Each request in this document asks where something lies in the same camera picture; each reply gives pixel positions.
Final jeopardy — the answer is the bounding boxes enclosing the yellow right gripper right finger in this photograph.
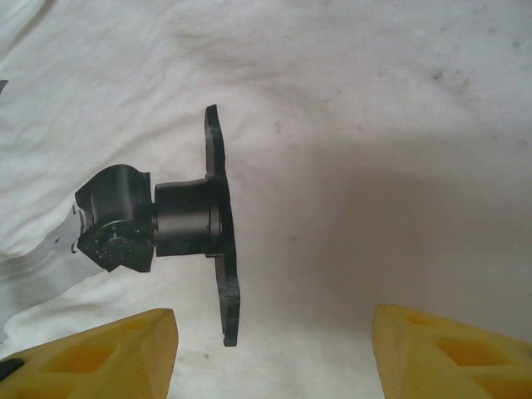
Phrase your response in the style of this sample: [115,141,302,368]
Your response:
[371,303,532,399]

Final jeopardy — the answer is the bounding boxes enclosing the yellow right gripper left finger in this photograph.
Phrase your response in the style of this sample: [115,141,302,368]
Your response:
[0,307,180,399]

